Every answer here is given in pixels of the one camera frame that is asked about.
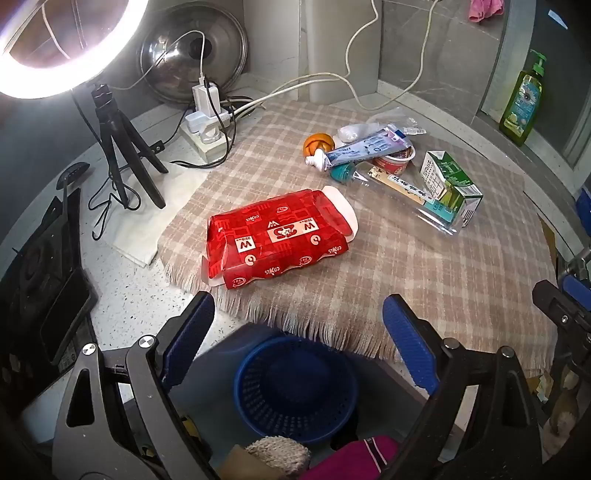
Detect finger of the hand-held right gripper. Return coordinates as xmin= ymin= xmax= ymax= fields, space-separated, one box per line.
xmin=532 ymin=279 xmax=591 ymax=335
xmin=560 ymin=274 xmax=591 ymax=301

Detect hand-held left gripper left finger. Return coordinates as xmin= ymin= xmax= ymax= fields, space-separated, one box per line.
xmin=52 ymin=291 xmax=218 ymax=480

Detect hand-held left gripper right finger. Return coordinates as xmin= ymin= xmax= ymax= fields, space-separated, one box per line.
xmin=382 ymin=294 xmax=543 ymax=480

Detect blue plastic basket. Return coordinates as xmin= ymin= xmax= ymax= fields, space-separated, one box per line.
xmin=233 ymin=336 xmax=360 ymax=445

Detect red paper cup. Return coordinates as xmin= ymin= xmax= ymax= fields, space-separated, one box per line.
xmin=372 ymin=147 xmax=416 ymax=174

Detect clear plastic bag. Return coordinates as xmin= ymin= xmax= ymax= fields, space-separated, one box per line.
xmin=335 ymin=107 xmax=428 ymax=144

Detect orange peel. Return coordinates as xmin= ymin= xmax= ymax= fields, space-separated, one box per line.
xmin=303 ymin=133 xmax=334 ymax=158

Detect blue plastic item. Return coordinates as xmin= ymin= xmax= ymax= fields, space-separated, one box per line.
xmin=576 ymin=188 xmax=591 ymax=228

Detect beige plaid fringed cloth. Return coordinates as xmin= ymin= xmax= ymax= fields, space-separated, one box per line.
xmin=157 ymin=99 xmax=561 ymax=377

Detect white cloth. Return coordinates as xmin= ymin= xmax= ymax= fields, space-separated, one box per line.
xmin=108 ymin=159 xmax=213 ymax=268

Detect red tissue packet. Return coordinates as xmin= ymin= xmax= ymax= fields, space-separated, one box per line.
xmin=204 ymin=187 xmax=358 ymax=291

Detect clear bottle with teal cap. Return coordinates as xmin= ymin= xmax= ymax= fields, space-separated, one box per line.
xmin=330 ymin=161 xmax=462 ymax=237

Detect paper chopstick wrapper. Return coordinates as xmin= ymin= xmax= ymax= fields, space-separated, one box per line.
xmin=367 ymin=167 xmax=439 ymax=204

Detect beige knit item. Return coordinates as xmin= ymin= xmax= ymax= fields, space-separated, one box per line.
xmin=244 ymin=436 xmax=311 ymax=478

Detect green milk carton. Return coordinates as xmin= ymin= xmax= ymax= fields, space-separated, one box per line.
xmin=419 ymin=150 xmax=484 ymax=229

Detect toothpaste tube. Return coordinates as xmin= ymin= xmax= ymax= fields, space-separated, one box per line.
xmin=305 ymin=129 xmax=407 ymax=171

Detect green soap pump bottle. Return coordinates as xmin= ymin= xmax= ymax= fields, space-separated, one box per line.
xmin=499 ymin=50 xmax=548 ymax=146

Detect black skimmer ladle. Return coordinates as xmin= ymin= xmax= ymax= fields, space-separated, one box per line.
xmin=56 ymin=162 xmax=90 ymax=191

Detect black tripod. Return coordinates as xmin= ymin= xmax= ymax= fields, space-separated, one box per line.
xmin=90 ymin=83 xmax=169 ymax=210

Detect white power plug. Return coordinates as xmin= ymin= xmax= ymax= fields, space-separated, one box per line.
xmin=185 ymin=108 xmax=232 ymax=136

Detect white charger adapter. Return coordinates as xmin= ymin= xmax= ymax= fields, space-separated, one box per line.
xmin=191 ymin=78 xmax=221 ymax=116

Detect metal pot lid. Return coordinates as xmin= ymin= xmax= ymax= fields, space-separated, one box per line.
xmin=139 ymin=17 xmax=247 ymax=104

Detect pink cloth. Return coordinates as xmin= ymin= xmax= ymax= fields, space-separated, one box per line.
xmin=468 ymin=0 xmax=505 ymax=23

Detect thick white power cable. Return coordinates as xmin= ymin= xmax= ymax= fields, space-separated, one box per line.
xmin=228 ymin=0 xmax=441 ymax=116
xmin=228 ymin=0 xmax=386 ymax=116

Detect thin white charger cable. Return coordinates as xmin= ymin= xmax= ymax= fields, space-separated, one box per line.
xmin=108 ymin=30 xmax=206 ymax=90

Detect white ring light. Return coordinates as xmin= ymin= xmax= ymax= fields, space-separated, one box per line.
xmin=0 ymin=0 xmax=151 ymax=100

